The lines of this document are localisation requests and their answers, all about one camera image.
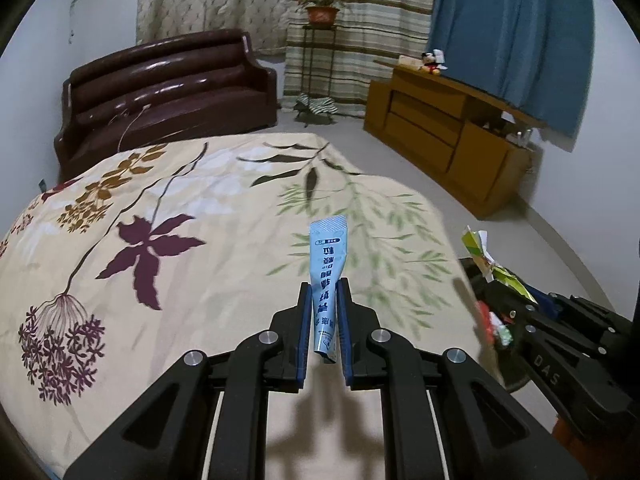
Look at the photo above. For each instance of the floral beige bedsheet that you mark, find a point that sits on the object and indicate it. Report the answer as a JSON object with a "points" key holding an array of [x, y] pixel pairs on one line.
{"points": [[225, 240]]}

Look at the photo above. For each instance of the checkered cloth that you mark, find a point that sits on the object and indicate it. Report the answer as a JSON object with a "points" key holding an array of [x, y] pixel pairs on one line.
{"points": [[317, 105]]}

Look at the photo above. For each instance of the small white card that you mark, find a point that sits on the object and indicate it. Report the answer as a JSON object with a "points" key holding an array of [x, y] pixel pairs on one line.
{"points": [[438, 54]]}

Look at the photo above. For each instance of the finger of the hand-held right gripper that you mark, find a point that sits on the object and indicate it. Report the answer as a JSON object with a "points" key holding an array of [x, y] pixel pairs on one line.
{"points": [[510, 300], [585, 310]]}

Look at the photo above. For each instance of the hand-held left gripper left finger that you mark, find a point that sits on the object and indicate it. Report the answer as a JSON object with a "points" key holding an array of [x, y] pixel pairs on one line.
{"points": [[302, 335]]}

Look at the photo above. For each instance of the green white toothpaste box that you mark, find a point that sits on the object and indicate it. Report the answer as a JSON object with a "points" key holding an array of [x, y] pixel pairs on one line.
{"points": [[502, 332]]}

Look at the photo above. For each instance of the bin with black liner bag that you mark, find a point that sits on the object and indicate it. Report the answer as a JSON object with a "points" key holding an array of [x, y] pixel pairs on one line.
{"points": [[472, 277]]}

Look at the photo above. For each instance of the dark brown leather sofa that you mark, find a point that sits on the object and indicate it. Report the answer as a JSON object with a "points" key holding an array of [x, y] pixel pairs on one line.
{"points": [[165, 90]]}

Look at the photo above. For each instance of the yellow green wrapper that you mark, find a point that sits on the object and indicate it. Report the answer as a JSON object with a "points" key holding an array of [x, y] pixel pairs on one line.
{"points": [[475, 247]]}

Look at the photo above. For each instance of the potted plant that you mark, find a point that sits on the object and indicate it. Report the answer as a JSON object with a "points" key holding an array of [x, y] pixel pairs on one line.
{"points": [[321, 14]]}

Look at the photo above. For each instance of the light blue sachet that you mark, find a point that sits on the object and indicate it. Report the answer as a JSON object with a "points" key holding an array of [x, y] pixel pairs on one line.
{"points": [[325, 270]]}

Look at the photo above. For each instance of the tissue box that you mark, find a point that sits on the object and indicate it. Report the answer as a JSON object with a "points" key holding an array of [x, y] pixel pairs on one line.
{"points": [[409, 64]]}

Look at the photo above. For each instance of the wooden cabinet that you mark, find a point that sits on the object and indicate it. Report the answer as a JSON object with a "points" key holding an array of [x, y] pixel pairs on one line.
{"points": [[480, 155]]}

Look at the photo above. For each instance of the black metal plant stand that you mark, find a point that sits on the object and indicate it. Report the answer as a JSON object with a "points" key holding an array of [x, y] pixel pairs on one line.
{"points": [[320, 26]]}

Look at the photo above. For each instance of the red plastic bag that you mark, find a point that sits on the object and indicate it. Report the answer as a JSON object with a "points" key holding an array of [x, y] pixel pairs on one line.
{"points": [[484, 312]]}

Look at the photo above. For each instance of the striped curtain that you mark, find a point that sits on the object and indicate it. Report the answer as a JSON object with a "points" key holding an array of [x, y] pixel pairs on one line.
{"points": [[380, 20]]}

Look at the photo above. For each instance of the blue curtain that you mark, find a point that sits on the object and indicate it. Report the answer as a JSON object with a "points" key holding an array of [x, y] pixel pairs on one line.
{"points": [[510, 25]]}

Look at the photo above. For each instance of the mouse plush toy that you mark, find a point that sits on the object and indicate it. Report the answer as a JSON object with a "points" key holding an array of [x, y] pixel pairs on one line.
{"points": [[430, 62]]}

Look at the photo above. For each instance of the beige quilted curtain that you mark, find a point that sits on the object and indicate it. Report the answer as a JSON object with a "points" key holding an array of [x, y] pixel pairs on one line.
{"points": [[210, 0]]}

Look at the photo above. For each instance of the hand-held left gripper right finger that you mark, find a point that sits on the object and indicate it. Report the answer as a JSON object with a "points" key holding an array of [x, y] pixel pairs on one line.
{"points": [[345, 335]]}

